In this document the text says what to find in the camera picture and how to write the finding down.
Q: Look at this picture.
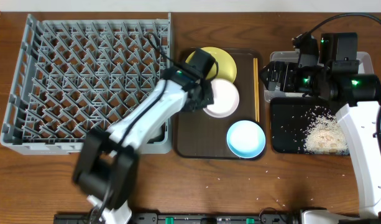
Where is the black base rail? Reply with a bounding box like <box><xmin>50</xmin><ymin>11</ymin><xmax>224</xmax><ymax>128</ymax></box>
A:
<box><xmin>52</xmin><ymin>206</ymin><xmax>303</xmax><ymax>224</ymax></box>

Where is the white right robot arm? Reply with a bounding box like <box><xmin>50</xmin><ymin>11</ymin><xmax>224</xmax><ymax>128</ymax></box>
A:
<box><xmin>259</xmin><ymin>32</ymin><xmax>381</xmax><ymax>223</ymax></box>

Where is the black waste tray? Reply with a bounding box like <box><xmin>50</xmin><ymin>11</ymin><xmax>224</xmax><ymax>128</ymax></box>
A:
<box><xmin>270</xmin><ymin>98</ymin><xmax>329</xmax><ymax>154</ymax></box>

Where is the pile of rice waste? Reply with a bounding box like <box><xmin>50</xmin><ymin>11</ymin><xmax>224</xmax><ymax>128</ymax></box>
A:
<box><xmin>303</xmin><ymin>106</ymin><xmax>349</xmax><ymax>156</ymax></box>

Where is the dark brown serving tray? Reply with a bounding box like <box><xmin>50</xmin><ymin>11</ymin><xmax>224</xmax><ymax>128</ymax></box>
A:
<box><xmin>173</xmin><ymin>49</ymin><xmax>265</xmax><ymax>160</ymax></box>

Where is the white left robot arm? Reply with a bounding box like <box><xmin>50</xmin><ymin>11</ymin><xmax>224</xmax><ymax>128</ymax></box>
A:
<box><xmin>73</xmin><ymin>65</ymin><xmax>213</xmax><ymax>223</ymax></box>

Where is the grey plastic dish rack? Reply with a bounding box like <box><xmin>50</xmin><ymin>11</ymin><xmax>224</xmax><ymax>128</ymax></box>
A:
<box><xmin>0</xmin><ymin>15</ymin><xmax>172</xmax><ymax>155</ymax></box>

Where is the yellow round plate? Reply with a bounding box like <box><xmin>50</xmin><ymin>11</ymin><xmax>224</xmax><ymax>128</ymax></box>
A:
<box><xmin>201</xmin><ymin>47</ymin><xmax>237</xmax><ymax>83</ymax></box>

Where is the light blue bowl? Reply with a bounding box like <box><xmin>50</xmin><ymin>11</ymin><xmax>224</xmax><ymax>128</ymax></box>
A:
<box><xmin>226</xmin><ymin>120</ymin><xmax>266</xmax><ymax>159</ymax></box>

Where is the clear plastic bin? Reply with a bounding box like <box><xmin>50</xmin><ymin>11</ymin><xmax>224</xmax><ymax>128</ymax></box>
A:
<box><xmin>264</xmin><ymin>51</ymin><xmax>374</xmax><ymax>103</ymax></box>

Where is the wooden chopstick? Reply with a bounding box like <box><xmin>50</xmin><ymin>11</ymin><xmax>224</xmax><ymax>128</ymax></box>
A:
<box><xmin>255</xmin><ymin>57</ymin><xmax>260</xmax><ymax>123</ymax></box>
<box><xmin>253</xmin><ymin>57</ymin><xmax>259</xmax><ymax>123</ymax></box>

